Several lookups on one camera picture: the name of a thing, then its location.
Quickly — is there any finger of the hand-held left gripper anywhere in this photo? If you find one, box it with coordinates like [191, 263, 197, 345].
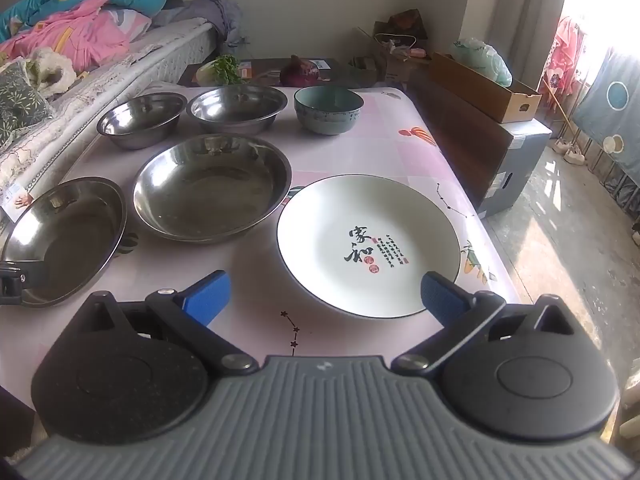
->
[0, 260, 26, 307]

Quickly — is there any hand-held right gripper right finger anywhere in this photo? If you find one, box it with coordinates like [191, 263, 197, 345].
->
[392, 271, 576, 378]

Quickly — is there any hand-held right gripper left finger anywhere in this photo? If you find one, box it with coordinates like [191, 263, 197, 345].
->
[82, 270, 261, 377]

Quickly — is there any shallow steel plate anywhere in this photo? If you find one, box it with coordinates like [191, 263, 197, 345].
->
[0, 176, 128, 308]

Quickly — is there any large deep steel plate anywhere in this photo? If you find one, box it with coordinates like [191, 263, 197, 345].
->
[132, 134, 293, 246]

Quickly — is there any white printed ceramic plate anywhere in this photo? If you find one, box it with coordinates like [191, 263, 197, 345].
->
[276, 174, 462, 321]

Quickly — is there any small steel bowl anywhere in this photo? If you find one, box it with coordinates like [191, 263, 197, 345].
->
[96, 92, 187, 151]

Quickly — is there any wide steel bowl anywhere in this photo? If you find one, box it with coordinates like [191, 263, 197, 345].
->
[186, 85, 289, 136]

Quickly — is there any green ceramic bowl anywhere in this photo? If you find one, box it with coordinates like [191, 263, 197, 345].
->
[293, 86, 365, 137]

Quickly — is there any paper mattress label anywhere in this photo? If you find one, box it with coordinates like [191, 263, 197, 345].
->
[4, 184, 35, 222]

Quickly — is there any large grey carton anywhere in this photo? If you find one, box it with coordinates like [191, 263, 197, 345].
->
[406, 67, 553, 218]

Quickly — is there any pink printed tablecloth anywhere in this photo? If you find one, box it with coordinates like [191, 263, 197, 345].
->
[0, 85, 521, 411]

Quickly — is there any green patterned cloth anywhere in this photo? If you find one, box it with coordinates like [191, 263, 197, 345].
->
[0, 62, 53, 133]

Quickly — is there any white fuzzy cloth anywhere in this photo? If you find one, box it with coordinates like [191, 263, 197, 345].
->
[25, 47, 77, 98]

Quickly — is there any brown cardboard tray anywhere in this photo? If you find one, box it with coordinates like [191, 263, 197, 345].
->
[431, 52, 543, 124]

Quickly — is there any bok choy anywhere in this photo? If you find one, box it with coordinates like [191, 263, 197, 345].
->
[195, 55, 247, 87]

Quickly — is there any wooden stick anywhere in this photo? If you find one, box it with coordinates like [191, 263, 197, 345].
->
[542, 77, 581, 136]

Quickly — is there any red onion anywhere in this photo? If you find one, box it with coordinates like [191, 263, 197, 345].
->
[279, 55, 322, 88]

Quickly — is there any open cardboard box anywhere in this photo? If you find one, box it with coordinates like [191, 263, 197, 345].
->
[357, 10, 433, 83]

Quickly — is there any pale green plastic bag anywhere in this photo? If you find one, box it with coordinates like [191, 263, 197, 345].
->
[452, 39, 513, 88]

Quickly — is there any white quilted mattress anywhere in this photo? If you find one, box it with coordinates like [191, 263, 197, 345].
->
[0, 17, 221, 211]

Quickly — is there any blue printed hanging cloth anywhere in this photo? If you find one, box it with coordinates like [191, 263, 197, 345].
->
[570, 47, 640, 176]

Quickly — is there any pink floral hanging cloth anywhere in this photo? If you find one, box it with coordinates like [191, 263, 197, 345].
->
[542, 15, 588, 111]

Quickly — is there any pink blanket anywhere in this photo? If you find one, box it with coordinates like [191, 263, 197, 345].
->
[0, 0, 151, 73]

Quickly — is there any lavender cloth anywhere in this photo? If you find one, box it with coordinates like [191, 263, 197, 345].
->
[152, 0, 246, 46]

